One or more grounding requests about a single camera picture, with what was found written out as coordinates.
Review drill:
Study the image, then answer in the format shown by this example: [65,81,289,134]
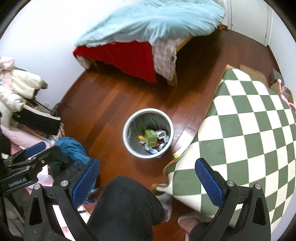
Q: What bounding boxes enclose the checkered grey pink blanket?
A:
[152,37,192,86]

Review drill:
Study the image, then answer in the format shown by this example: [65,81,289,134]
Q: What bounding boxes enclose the pink white box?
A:
[155,130,170,143]

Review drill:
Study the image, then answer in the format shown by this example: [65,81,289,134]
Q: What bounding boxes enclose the yellow cigarette pack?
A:
[138,136,145,144]

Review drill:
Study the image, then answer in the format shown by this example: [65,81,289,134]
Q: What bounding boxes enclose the flat cardboard piece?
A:
[240,64,268,86]

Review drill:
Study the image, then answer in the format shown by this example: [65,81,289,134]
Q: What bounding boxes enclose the grey pink slipper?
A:
[156,193,173,222]

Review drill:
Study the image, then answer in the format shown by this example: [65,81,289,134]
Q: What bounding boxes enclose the light blue duvet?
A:
[75,1,225,47]

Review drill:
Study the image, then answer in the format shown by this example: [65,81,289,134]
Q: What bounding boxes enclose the green white box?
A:
[144,129,158,147]

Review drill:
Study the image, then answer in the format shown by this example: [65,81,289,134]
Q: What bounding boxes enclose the blue jacket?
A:
[55,137,90,166]

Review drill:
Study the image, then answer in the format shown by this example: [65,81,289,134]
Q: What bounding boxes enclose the blue red milk carton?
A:
[145,146,159,155]

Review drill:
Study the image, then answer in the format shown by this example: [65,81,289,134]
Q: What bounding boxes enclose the person right leg black trousers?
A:
[188,219,223,241]

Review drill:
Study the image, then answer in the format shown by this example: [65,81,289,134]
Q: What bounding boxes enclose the brown cardboard box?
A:
[270,69,294,104]

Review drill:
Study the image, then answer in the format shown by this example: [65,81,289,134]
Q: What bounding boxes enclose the red bed sheet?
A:
[73,41,157,83]

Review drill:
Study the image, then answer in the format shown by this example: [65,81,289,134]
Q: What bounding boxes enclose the green white checkered tablecloth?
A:
[164,68,295,230]

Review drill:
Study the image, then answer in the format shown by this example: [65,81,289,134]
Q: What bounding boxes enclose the pink plush toy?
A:
[276,78,296,112]

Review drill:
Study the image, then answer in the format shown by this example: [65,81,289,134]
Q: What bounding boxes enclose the white round trash bin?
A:
[122,108,174,159]

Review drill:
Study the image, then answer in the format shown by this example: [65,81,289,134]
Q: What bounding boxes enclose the red soda can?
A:
[156,141,167,152]

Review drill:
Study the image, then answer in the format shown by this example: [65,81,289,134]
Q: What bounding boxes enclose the white door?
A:
[227,0,271,46]

